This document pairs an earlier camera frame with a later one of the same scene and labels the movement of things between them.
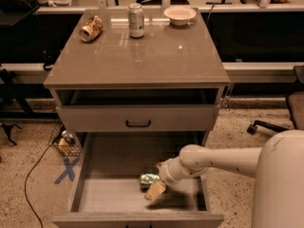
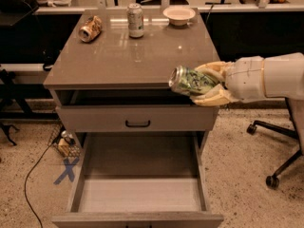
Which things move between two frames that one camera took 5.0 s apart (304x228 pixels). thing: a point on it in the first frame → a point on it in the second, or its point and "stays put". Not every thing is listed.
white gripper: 167,174 → 244,77
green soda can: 147,180 → 189,81
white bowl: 180,15 stays put
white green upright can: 136,20 stays put
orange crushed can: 91,29 stays put
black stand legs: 14,104 stays put
